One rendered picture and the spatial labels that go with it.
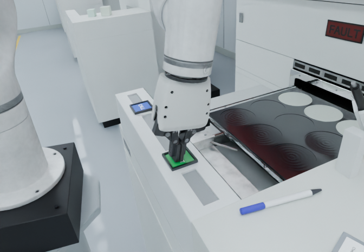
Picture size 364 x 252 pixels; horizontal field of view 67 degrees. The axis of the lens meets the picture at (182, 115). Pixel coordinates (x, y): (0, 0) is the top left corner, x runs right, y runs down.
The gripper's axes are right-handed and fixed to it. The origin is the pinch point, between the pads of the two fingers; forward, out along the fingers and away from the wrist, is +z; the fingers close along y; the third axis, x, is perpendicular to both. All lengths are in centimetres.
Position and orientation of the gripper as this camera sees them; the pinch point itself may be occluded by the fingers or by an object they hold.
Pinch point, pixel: (177, 149)
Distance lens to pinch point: 54.6
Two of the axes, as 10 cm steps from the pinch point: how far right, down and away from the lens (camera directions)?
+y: -9.1, 0.8, -4.2
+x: 4.1, 4.2, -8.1
